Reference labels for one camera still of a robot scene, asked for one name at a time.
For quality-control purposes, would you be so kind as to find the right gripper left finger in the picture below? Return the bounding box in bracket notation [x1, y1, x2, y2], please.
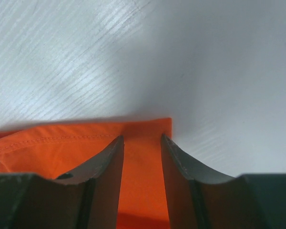
[0, 136, 124, 229]

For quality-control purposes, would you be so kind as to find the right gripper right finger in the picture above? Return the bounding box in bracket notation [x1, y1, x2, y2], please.
[161, 135, 286, 229]

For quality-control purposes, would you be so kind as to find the orange t shirt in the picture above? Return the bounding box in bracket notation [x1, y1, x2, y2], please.
[0, 118, 172, 229]

